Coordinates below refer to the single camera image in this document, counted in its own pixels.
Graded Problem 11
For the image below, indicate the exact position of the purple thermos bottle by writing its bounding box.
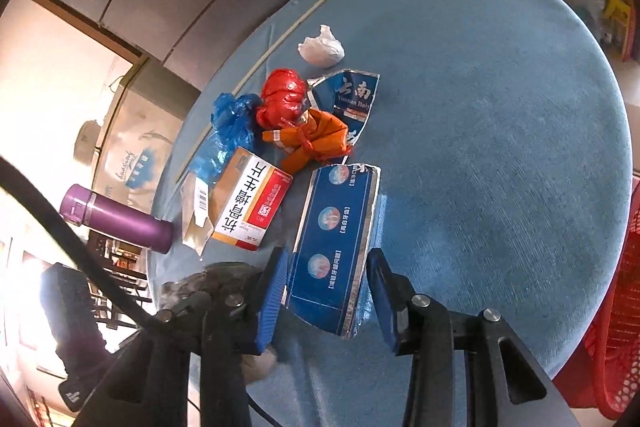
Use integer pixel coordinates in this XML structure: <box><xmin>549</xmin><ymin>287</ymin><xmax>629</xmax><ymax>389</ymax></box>
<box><xmin>60</xmin><ymin>184</ymin><xmax>174</xmax><ymax>254</ymax></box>

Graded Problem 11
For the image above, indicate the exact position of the white crumpled tissue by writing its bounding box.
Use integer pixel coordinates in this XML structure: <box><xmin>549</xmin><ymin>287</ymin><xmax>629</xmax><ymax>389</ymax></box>
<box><xmin>297</xmin><ymin>25</ymin><xmax>345</xmax><ymax>68</ymax></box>

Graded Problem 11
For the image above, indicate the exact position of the blue crumpled plastic bag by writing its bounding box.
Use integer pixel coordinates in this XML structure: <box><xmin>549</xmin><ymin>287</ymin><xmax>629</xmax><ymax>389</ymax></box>
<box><xmin>188</xmin><ymin>93</ymin><xmax>262</xmax><ymax>187</ymax></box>

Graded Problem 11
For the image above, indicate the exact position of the blue torn carton piece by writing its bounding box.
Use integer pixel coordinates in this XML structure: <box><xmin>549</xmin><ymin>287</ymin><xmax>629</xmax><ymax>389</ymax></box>
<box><xmin>306</xmin><ymin>68</ymin><xmax>380</xmax><ymax>145</ymax></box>

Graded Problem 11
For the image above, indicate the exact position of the long white stick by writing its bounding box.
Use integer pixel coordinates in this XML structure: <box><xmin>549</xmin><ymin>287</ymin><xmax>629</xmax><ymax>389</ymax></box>
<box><xmin>172</xmin><ymin>0</ymin><xmax>328</xmax><ymax>183</ymax></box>

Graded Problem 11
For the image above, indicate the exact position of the blue tablecloth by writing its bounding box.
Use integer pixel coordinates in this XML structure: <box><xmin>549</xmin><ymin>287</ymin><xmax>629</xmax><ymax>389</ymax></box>
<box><xmin>147</xmin><ymin>0</ymin><xmax>635</xmax><ymax>427</ymax></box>

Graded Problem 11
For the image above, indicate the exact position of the red crumpled plastic bag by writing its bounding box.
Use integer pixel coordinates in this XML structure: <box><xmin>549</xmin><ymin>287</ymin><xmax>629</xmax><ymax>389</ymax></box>
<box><xmin>256</xmin><ymin>68</ymin><xmax>307</xmax><ymax>130</ymax></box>

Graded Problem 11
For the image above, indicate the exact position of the orange wrapper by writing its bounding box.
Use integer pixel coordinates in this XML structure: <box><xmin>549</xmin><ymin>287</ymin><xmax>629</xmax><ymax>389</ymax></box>
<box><xmin>262</xmin><ymin>108</ymin><xmax>352</xmax><ymax>174</ymax></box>

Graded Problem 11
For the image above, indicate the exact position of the cardboard box with dolphin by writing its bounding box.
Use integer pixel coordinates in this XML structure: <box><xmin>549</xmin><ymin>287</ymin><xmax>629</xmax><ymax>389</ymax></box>
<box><xmin>91</xmin><ymin>57</ymin><xmax>200</xmax><ymax>213</ymax></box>

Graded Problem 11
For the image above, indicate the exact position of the black cable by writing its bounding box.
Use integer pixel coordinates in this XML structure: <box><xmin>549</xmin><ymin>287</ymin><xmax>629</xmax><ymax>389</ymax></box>
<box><xmin>0</xmin><ymin>156</ymin><xmax>162</xmax><ymax>331</ymax></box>

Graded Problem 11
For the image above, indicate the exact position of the red plastic basket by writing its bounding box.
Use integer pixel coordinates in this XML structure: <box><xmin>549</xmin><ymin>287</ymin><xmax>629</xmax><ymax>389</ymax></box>
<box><xmin>553</xmin><ymin>179</ymin><xmax>639</xmax><ymax>421</ymax></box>

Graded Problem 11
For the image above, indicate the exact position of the orange white medicine box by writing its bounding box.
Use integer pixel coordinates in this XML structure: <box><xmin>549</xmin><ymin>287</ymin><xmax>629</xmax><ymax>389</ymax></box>
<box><xmin>209</xmin><ymin>147</ymin><xmax>293</xmax><ymax>251</ymax></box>

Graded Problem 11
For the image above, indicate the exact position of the long blue toothpaste box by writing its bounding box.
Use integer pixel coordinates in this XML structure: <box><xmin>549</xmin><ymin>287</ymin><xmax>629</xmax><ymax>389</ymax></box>
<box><xmin>284</xmin><ymin>164</ymin><xmax>381</xmax><ymax>338</ymax></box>

